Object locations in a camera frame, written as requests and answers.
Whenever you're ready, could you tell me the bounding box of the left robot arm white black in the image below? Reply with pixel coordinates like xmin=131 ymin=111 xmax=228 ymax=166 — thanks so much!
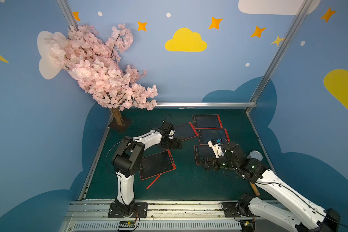
xmin=111 ymin=121 xmax=182 ymax=217

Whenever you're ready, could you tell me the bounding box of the aluminium back frame bar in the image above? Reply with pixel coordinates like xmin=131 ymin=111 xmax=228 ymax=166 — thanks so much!
xmin=157 ymin=102 xmax=257 ymax=108

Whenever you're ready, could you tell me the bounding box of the colourful scribble red writing tablet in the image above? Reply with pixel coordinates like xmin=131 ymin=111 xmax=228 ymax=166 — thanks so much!
xmin=198 ymin=129 xmax=228 ymax=145

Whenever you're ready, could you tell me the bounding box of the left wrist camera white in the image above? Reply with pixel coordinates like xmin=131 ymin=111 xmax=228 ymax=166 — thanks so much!
xmin=168 ymin=130 xmax=176 ymax=139

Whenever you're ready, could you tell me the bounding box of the red stylus pair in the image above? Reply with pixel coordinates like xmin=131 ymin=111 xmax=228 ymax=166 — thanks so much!
xmin=217 ymin=115 xmax=223 ymax=128

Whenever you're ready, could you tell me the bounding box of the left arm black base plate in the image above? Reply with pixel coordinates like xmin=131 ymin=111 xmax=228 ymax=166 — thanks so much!
xmin=107 ymin=201 xmax=148 ymax=218

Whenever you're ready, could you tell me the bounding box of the aluminium front rail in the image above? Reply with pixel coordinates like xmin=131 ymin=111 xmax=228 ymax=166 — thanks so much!
xmin=60 ymin=200 xmax=300 ymax=232

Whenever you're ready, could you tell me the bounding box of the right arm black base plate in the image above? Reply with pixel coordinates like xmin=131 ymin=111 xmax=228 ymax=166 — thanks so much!
xmin=221 ymin=202 xmax=255 ymax=218

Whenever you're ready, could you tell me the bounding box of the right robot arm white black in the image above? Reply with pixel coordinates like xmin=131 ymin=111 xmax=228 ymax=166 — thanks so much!
xmin=208 ymin=139 xmax=340 ymax=232

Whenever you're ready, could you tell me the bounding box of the green garden fork wooden handle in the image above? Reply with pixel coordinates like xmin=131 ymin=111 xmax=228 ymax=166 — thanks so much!
xmin=249 ymin=182 xmax=261 ymax=197

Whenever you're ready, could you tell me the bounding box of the pink cherry blossom tree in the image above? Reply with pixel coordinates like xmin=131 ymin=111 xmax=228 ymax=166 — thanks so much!
xmin=47 ymin=24 xmax=158 ymax=129

